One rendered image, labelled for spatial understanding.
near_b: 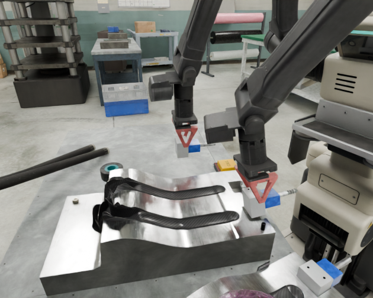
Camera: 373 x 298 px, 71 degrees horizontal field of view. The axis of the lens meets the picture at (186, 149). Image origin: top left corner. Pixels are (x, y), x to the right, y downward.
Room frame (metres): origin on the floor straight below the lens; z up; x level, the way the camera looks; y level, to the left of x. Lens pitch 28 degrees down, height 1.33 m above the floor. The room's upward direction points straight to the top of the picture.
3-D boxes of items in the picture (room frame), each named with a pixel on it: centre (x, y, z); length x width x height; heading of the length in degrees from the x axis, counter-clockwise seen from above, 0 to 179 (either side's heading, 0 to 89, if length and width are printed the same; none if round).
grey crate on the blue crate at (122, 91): (3.68, 0.88, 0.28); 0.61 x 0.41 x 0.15; 104
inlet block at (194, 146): (0.76, -0.03, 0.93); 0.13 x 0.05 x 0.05; 100
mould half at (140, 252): (0.51, 0.07, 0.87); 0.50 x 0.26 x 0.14; 101
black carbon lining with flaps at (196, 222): (0.50, 0.05, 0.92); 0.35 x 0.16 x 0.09; 101
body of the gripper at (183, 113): (0.76, 0.01, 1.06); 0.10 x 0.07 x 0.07; 11
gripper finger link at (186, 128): (0.74, 0.00, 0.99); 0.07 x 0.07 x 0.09; 11
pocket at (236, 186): (0.60, -0.15, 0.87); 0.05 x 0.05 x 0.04; 11
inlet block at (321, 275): (0.36, -0.29, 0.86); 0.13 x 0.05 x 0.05; 118
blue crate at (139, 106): (3.68, 0.88, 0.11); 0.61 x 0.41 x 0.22; 104
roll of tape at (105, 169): (0.78, 0.26, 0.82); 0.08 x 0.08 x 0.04
